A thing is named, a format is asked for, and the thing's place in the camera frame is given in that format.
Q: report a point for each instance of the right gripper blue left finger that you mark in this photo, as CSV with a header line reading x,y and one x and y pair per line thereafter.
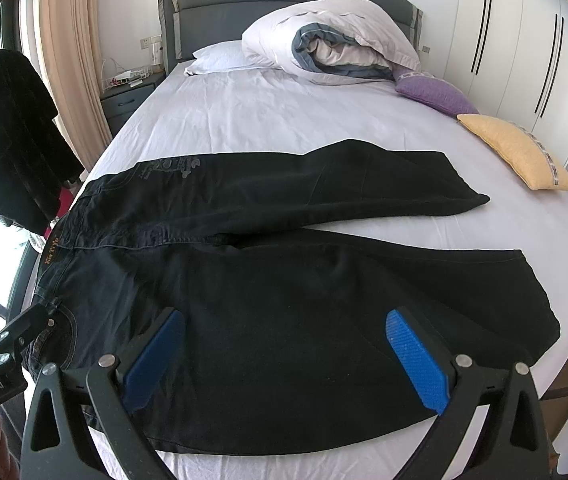
x,y
57,442

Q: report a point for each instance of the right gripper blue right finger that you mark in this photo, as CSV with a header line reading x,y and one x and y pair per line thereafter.
x,y
512,443

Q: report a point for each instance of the black denim pants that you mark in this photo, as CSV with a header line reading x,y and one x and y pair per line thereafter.
x,y
285,348

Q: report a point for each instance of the yellow cushion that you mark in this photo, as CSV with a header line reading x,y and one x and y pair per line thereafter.
x,y
521,150

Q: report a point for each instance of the grey nightstand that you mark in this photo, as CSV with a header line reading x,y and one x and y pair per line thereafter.
x,y
119,104

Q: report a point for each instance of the white power strip on nightstand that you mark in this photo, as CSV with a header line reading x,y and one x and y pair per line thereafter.
x,y
127,77

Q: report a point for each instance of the white bed sheet mattress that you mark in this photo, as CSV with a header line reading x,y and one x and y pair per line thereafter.
x,y
267,111

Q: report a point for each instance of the purple cushion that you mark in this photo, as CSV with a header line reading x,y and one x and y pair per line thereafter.
x,y
433,92

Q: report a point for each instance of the beige curtain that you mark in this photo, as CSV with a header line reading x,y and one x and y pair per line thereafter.
x,y
73,63

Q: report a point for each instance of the white pillow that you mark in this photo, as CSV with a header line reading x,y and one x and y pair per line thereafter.
x,y
219,58

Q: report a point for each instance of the grey upholstered headboard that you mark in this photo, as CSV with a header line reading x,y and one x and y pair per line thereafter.
x,y
188,25

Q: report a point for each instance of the folded white grey duvet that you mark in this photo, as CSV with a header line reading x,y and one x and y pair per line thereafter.
x,y
330,42

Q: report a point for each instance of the white wardrobe with black handles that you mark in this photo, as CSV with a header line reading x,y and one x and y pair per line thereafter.
x,y
510,58

